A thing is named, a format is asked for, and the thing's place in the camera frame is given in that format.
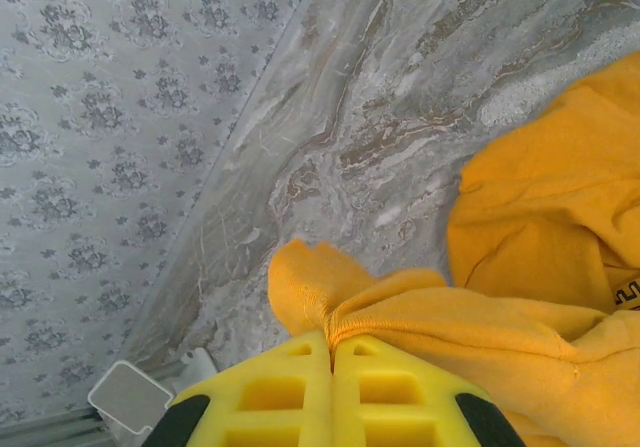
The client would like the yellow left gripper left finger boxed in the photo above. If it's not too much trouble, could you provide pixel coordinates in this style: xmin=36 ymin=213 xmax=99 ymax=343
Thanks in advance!
xmin=149 ymin=329 xmax=334 ymax=447

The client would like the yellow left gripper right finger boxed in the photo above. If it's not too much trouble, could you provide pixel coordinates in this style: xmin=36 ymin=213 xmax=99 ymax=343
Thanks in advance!
xmin=329 ymin=339 xmax=526 ymax=447

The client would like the orange t-shirt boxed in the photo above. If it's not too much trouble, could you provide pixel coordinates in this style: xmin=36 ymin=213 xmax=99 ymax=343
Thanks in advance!
xmin=268 ymin=49 xmax=640 ymax=447

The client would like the white phone stand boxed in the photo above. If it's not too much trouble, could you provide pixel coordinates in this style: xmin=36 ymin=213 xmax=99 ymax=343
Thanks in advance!
xmin=87 ymin=346 xmax=219 ymax=441

